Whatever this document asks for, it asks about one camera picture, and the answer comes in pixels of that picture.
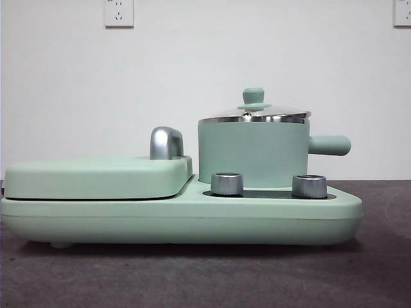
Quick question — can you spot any glass pot lid green knob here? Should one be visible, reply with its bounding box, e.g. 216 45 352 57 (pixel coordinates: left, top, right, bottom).
198 88 311 124

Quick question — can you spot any silver control knob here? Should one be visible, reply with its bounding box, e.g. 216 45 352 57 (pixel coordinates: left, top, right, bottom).
210 172 244 196
291 174 328 198

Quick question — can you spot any green breakfast machine base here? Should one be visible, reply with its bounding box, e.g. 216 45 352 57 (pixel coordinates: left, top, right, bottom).
0 175 364 250

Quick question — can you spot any green pot with side handle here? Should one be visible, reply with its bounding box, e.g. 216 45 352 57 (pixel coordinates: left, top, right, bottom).
196 112 353 190

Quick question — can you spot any green griddle lid silver handle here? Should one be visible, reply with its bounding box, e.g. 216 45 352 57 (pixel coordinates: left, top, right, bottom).
3 126 195 200

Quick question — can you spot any white wall socket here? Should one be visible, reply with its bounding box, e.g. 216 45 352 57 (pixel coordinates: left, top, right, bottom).
393 0 411 28
104 0 134 28

